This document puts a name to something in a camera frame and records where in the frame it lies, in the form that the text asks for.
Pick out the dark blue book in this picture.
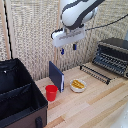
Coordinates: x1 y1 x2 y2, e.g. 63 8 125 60
48 60 66 94

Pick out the black fabric storage box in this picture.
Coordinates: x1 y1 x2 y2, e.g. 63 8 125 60
0 58 49 128

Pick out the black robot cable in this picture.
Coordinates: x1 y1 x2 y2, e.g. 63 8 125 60
84 13 128 32

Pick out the white bowl with yellow food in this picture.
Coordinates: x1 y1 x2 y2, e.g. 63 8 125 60
69 78 88 94

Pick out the red plastic cup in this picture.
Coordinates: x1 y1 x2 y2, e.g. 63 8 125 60
44 84 59 102

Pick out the black wire rack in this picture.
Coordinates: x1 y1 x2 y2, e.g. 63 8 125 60
79 64 112 86

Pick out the beige woven room divider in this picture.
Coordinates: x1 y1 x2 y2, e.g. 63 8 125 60
0 0 128 83

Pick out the black toaster oven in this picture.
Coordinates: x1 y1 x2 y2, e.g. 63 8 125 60
92 37 128 80

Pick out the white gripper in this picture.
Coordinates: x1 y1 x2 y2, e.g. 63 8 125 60
50 25 86 56

